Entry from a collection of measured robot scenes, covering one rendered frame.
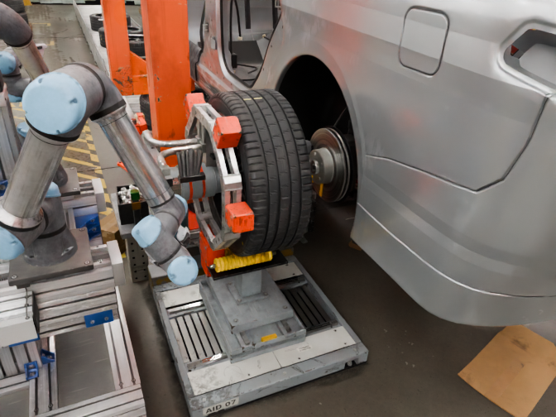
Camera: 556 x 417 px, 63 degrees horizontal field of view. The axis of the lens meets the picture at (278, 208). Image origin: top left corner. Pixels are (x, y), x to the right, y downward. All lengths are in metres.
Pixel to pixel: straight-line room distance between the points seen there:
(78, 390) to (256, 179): 1.02
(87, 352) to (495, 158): 1.64
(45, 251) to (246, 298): 1.00
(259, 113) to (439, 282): 0.81
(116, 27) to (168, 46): 1.94
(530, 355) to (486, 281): 1.34
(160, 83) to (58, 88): 1.06
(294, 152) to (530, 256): 0.80
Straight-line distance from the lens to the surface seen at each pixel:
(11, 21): 1.78
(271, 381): 2.03
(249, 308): 2.12
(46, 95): 1.05
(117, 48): 3.98
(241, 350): 2.03
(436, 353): 2.42
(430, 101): 1.27
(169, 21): 2.02
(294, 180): 1.58
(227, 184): 1.53
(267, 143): 1.56
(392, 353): 2.34
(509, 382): 2.43
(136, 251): 2.55
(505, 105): 1.12
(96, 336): 2.10
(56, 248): 1.47
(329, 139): 1.92
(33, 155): 1.15
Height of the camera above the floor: 1.66
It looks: 30 degrees down
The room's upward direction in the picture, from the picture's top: 4 degrees clockwise
